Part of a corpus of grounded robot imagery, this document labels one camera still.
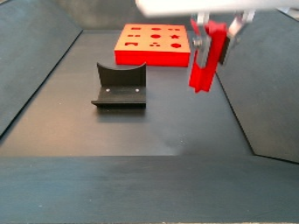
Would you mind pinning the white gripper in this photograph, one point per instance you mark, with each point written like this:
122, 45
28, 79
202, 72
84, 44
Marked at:
165, 8

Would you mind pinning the red star prism peg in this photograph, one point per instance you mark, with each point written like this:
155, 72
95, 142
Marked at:
207, 61

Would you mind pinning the red shape sorting board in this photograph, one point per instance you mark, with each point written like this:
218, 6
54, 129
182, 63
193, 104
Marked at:
155, 44

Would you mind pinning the black curved holder bracket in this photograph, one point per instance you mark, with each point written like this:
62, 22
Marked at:
122, 87

